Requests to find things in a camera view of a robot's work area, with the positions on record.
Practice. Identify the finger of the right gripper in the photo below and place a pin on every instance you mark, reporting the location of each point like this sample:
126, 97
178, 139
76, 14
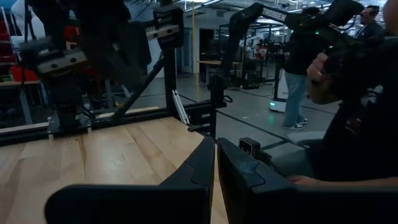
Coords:
99, 65
133, 59

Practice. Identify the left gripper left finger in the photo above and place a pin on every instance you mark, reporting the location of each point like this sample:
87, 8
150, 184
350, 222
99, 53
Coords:
174, 202

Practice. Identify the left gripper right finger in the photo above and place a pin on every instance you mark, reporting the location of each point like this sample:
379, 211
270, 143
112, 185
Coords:
264, 202

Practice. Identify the person's forearm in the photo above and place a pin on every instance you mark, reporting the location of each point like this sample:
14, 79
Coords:
311, 180

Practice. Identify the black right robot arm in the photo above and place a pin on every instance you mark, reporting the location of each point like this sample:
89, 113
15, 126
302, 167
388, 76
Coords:
66, 99

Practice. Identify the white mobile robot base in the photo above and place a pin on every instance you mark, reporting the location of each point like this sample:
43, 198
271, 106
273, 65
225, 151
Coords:
277, 105

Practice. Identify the red plastic bin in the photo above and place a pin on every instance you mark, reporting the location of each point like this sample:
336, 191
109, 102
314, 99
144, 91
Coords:
23, 74

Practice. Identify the white humanoid figure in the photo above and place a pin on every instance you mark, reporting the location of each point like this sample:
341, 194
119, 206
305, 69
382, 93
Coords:
38, 28

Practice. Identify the person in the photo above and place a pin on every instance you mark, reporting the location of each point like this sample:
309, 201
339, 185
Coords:
357, 140
295, 93
371, 29

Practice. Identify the person's hand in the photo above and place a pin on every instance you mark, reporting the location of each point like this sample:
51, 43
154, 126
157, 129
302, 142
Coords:
317, 77

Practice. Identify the black aluminium rig frame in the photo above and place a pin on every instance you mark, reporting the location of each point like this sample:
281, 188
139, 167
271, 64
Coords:
171, 87

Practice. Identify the small table-level camera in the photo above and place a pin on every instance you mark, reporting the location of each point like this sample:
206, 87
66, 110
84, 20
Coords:
248, 146

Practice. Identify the silver angle bracket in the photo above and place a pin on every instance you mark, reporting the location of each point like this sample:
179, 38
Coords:
181, 107

